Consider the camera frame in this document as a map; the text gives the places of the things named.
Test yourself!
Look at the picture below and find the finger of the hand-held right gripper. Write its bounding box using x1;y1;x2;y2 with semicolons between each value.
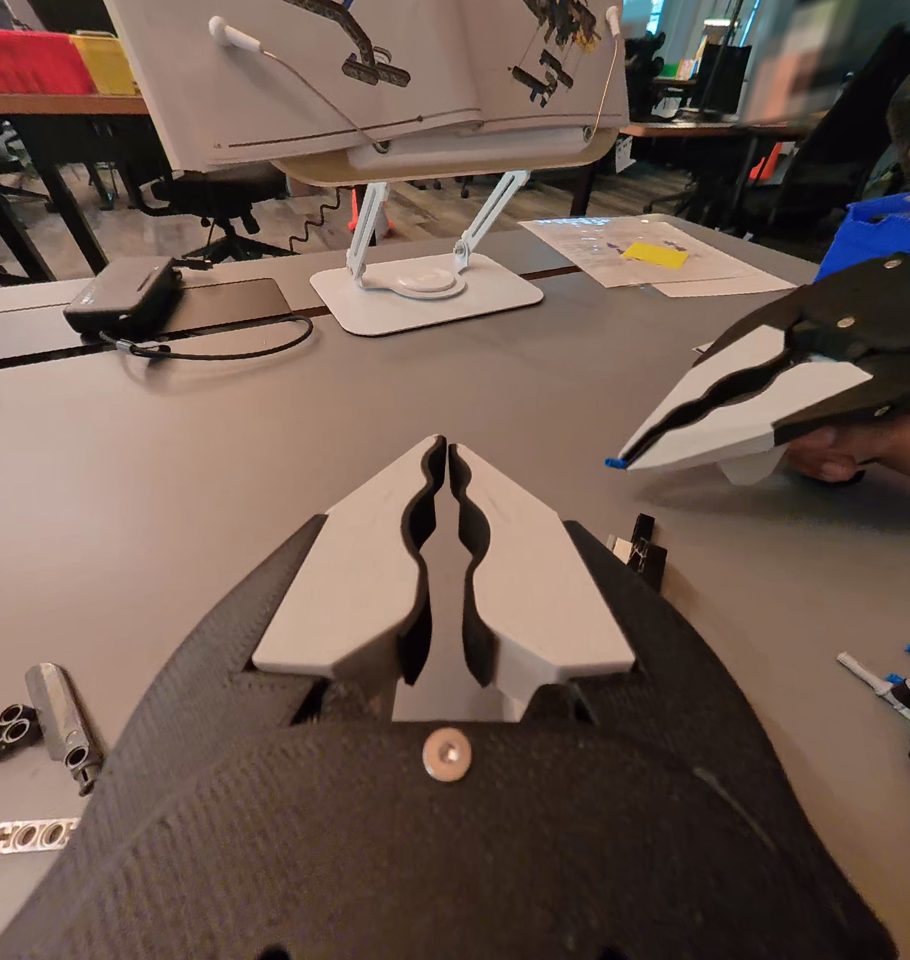
624;360;876;475
618;322;801;462

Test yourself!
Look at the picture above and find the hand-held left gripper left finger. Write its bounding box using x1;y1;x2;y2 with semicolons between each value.
251;433;448;717

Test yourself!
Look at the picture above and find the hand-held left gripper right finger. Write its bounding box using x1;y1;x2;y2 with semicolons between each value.
447;441;637;723

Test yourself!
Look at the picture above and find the small black lego sub-assembly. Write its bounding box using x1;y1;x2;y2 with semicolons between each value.
607;513;670;594

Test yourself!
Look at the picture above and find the grey lego cylinder piece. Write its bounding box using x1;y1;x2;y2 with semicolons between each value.
24;661;106;798

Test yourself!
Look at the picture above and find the black lego connector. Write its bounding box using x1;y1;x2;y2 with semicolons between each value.
0;703;41;764

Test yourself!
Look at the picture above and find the lego instruction booklet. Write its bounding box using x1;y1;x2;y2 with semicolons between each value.
102;0;632;174

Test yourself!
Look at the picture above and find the light grey lego beam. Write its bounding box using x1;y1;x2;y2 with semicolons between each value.
0;816;81;858

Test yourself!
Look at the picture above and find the person's right hand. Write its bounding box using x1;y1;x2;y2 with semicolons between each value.
787;407;910;485

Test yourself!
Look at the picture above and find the blue ridged plastic bin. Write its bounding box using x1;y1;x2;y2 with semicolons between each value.
815;192;910;285

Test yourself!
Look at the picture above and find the yellow sticky note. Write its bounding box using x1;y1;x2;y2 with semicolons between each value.
621;240;690;270

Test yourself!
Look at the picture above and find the black office chair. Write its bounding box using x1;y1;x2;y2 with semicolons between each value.
725;26;902;243
136;161;294;264

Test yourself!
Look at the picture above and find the clear sleeved paper sheet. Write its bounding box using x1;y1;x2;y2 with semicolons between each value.
518;215;735;291

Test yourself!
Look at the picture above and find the black monitor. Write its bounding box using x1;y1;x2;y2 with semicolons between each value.
693;43;753;114

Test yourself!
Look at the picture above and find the white book stand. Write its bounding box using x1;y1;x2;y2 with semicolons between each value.
209;3;624;337

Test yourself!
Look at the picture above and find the black power bank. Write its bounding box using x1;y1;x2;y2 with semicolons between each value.
63;256;184;339

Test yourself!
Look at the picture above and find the wooden desk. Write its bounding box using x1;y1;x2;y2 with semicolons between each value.
0;93;152;280

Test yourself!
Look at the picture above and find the yellow cloth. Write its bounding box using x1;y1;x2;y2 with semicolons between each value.
68;31;142;97

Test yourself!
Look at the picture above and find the red cloth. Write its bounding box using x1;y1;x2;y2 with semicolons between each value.
0;28;97;97

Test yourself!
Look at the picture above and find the black coiled cable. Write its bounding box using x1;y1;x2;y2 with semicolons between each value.
286;186;351;256

